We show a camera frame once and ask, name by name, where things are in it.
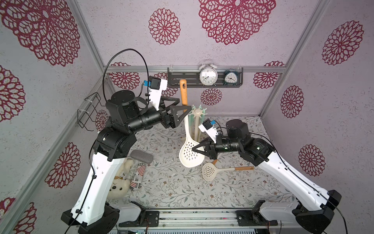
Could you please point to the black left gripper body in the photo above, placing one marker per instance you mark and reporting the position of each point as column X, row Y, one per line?
column 165, row 121

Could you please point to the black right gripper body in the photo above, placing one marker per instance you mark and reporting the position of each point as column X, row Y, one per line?
column 211, row 147

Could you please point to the cream skimmer edge-on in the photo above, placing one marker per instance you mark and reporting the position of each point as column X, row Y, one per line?
column 210, row 171

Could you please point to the lone skimmer orange handle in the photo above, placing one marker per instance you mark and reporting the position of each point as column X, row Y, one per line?
column 187, row 156

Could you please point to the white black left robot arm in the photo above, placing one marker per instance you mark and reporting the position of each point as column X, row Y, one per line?
column 92, row 213

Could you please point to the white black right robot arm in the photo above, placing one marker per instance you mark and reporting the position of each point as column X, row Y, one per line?
column 314, row 207

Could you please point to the cream utensil rack stand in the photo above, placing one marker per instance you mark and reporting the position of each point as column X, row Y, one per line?
column 199, row 114

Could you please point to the grey oblong case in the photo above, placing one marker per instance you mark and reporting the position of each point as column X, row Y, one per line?
column 142, row 156

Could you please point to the white alarm clock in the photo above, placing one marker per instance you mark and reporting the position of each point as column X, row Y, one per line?
column 208, row 75

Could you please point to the dark green alarm clock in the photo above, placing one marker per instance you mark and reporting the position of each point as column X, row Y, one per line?
column 231, row 77

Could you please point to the flag pattern packet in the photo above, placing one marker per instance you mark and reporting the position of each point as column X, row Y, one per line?
column 138, row 177

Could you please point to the white teddy bear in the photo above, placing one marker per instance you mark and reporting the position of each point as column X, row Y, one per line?
column 121, row 183

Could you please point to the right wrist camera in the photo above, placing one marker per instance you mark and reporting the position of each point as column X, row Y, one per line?
column 208, row 127

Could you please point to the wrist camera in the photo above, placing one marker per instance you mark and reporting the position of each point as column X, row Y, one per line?
column 155, row 87
column 208, row 127

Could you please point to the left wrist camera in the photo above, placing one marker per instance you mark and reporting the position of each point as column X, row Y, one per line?
column 155, row 87

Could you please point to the grey wall shelf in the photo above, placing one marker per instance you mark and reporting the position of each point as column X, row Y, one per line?
column 192, row 77

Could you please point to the metal base rail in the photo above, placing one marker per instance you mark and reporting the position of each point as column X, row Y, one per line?
column 203, row 221

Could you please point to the black wire wall rack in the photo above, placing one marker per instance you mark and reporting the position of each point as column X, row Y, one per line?
column 93, row 116

